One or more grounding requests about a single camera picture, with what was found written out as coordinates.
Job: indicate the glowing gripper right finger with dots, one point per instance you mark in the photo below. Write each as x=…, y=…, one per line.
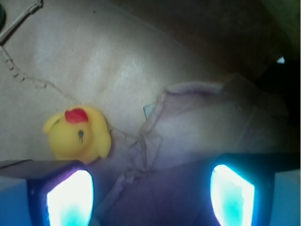
x=241, y=189

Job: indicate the brown paper bag bin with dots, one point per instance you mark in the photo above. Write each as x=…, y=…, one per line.
x=180, y=82

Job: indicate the yellow rubber duck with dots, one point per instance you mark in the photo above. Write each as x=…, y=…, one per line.
x=79, y=133

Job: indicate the dark green curved object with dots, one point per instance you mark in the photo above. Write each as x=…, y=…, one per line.
x=2, y=16

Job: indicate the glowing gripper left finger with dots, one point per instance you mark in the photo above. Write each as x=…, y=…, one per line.
x=60, y=193

